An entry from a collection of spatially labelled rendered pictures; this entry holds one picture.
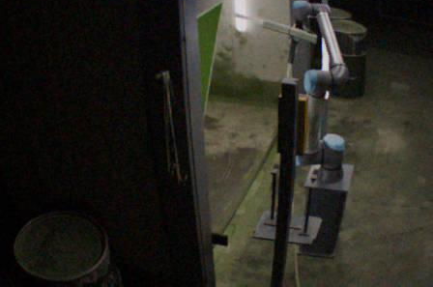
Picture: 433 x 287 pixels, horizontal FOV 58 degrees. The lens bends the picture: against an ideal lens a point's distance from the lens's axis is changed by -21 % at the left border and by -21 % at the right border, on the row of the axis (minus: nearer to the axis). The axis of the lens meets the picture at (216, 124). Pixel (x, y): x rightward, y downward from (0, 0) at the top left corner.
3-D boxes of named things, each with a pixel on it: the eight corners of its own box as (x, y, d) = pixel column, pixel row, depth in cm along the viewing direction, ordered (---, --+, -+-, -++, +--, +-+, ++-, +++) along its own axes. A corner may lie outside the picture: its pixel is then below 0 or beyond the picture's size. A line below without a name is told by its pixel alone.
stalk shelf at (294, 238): (252, 238, 227) (252, 236, 226) (266, 212, 245) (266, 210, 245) (310, 245, 217) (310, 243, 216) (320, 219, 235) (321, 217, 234)
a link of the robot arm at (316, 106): (319, 169, 287) (335, 82, 230) (293, 172, 287) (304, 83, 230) (316, 150, 297) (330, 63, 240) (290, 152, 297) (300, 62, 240)
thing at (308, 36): (310, 68, 258) (318, 32, 246) (309, 71, 254) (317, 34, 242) (229, 43, 268) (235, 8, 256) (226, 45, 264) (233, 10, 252)
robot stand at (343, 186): (341, 233, 332) (354, 165, 302) (332, 259, 307) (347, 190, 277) (304, 229, 342) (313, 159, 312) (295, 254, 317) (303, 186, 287)
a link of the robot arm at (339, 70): (354, 82, 231) (328, 0, 269) (333, 82, 232) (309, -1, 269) (351, 96, 241) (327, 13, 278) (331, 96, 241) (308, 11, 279)
